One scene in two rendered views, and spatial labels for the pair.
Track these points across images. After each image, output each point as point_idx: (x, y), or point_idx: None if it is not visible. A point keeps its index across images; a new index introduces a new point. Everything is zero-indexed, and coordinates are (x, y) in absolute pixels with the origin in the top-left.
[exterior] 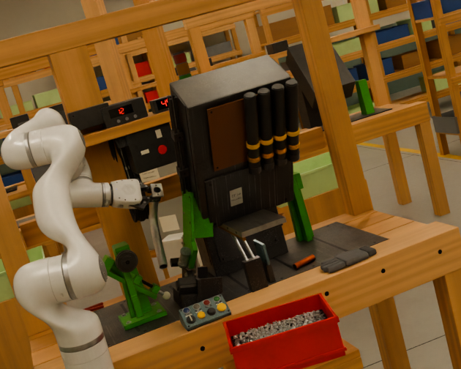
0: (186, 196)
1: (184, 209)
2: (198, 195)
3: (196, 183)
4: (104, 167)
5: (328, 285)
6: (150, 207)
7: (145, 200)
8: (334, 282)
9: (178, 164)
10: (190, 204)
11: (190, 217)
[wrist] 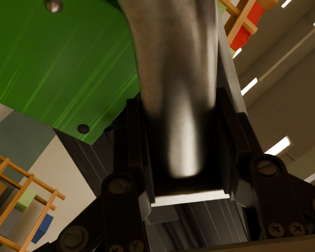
0: (102, 101)
1: (67, 32)
2: (70, 152)
3: (97, 184)
4: None
5: None
6: (142, 1)
7: (102, 251)
8: None
9: (173, 228)
10: (49, 125)
11: None
